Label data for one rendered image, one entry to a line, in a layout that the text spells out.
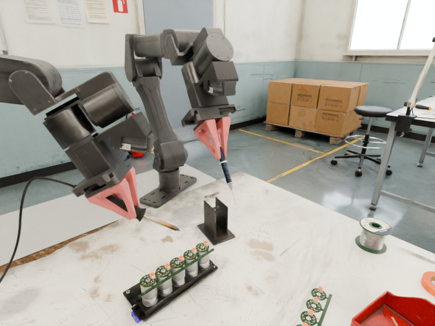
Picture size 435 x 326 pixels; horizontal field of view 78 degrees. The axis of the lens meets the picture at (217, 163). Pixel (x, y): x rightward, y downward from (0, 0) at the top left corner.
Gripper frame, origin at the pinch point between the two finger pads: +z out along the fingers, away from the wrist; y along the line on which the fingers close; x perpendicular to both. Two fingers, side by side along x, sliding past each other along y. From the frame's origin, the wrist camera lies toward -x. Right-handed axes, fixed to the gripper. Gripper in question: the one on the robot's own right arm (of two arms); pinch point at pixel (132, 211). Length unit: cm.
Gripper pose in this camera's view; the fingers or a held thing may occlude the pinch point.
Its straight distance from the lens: 50.4
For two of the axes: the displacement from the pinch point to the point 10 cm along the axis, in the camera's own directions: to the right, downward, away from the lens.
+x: -8.9, 4.2, 1.9
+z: 4.6, 8.3, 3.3
